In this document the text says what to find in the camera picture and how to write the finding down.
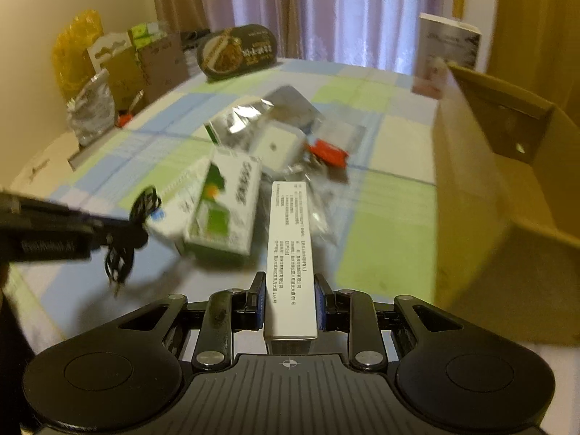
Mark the dark oval food container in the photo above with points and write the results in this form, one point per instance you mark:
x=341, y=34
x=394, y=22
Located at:
x=236, y=51

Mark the wooden door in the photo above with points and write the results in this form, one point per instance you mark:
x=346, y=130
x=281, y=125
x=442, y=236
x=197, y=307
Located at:
x=536, y=46

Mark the purple curtain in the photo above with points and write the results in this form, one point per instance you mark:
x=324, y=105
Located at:
x=369, y=33

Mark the white chair back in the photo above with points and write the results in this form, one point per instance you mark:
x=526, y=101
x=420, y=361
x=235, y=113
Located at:
x=106, y=47

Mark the brown paper bag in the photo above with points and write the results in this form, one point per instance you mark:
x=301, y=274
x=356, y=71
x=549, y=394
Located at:
x=153, y=70

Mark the brown cardboard box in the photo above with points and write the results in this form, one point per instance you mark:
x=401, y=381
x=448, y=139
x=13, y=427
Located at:
x=507, y=172

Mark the silver crumpled bag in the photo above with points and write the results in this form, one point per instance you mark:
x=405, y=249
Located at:
x=92, y=112

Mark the yellow plastic bag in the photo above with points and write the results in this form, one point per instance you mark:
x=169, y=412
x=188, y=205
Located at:
x=69, y=57

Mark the orange scissors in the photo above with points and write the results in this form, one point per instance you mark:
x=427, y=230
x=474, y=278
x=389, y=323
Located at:
x=125, y=116

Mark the white green tablet box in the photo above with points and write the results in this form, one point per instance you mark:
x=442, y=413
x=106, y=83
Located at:
x=169, y=222

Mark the white square night light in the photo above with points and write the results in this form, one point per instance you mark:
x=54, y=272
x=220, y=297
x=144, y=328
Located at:
x=278, y=146

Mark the red snack packet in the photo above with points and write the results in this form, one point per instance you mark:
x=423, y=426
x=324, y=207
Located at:
x=329, y=153

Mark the clear plastic hook package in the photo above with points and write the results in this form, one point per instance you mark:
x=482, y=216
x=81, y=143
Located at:
x=319, y=197

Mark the white humidifier box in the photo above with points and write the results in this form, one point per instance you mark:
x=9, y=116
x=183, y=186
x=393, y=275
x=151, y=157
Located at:
x=442, y=41

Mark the clear plastic bag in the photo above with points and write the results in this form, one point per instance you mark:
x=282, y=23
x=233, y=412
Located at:
x=341, y=134

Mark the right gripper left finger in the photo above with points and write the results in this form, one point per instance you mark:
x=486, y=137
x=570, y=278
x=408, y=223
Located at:
x=248, y=306

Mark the green tissue packs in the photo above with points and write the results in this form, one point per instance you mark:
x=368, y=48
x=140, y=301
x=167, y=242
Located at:
x=147, y=33

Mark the silver foil pouch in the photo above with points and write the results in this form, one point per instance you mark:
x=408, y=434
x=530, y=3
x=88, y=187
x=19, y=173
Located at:
x=237, y=126

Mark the long white medicine box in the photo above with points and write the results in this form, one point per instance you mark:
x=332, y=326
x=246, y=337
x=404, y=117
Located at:
x=290, y=306

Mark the green white spray box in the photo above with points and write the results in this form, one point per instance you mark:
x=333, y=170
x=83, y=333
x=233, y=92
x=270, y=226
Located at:
x=223, y=221

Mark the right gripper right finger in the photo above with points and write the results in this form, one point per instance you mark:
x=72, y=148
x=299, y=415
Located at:
x=332, y=308

